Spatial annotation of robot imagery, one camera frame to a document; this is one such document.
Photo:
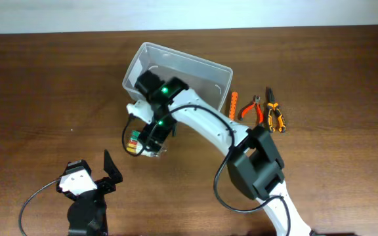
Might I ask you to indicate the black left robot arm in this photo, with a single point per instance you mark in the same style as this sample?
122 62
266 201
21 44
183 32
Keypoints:
87 214

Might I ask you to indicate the orange black long-nose pliers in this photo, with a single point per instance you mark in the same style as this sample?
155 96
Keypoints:
275 120

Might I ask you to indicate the clear plastic storage container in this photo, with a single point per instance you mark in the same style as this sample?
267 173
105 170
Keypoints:
210 80

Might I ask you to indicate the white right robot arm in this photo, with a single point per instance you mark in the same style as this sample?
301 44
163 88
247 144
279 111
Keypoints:
251 157

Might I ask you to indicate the clear box of bits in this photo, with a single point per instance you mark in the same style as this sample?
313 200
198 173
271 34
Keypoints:
135 147

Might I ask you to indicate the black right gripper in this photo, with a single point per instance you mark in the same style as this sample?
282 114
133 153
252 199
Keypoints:
153 143

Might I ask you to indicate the orange perforated bar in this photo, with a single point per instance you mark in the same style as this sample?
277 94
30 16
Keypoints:
233 104

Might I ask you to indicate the red handled cutting pliers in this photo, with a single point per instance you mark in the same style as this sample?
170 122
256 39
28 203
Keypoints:
254 104

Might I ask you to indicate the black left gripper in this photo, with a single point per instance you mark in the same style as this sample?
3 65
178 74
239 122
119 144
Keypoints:
104 185

